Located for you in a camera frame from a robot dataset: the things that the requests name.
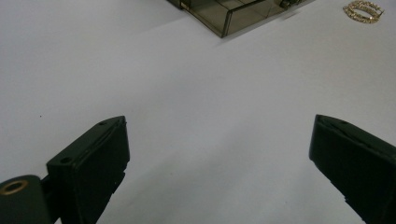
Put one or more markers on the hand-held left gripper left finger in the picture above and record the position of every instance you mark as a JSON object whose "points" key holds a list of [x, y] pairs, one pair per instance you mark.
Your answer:
{"points": [[90, 168]]}

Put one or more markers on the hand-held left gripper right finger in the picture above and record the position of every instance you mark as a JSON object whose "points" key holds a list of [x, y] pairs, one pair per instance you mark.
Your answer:
{"points": [[355, 165]]}

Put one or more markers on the smoky transparent plastic box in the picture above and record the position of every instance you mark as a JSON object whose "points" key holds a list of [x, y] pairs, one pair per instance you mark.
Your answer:
{"points": [[230, 14]]}

